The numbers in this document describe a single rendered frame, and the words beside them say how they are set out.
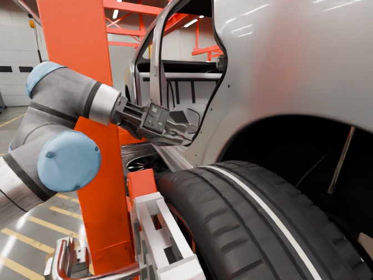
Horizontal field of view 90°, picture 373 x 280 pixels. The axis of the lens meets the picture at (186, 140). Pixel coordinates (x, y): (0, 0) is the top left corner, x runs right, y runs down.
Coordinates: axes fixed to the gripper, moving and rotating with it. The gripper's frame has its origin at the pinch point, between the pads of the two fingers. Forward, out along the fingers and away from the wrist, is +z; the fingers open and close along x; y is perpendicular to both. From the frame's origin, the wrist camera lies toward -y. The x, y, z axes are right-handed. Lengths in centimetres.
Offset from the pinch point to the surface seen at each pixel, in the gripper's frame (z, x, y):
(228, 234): 3.0, -18.0, 23.1
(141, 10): -97, 432, -430
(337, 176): 50, 5, 10
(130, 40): -186, 763, -1044
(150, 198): -5.6, -17.6, 3.3
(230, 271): 3.1, -22.1, 25.1
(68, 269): -16.6, -37.5, -4.5
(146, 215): -6.4, -20.6, 8.2
